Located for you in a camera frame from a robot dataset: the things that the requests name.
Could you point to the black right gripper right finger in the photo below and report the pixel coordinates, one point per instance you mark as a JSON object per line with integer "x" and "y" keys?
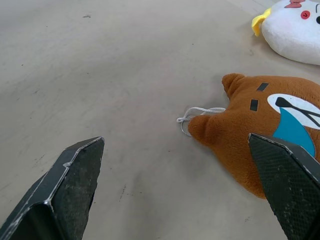
{"x": 290, "y": 185}

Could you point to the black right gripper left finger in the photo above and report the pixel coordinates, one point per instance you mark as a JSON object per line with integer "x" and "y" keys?
{"x": 67, "y": 190}

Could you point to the brown plush toy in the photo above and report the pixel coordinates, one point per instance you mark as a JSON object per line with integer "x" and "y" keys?
{"x": 232, "y": 125}

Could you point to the white plush toy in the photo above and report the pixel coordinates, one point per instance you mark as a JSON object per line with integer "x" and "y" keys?
{"x": 290, "y": 32}

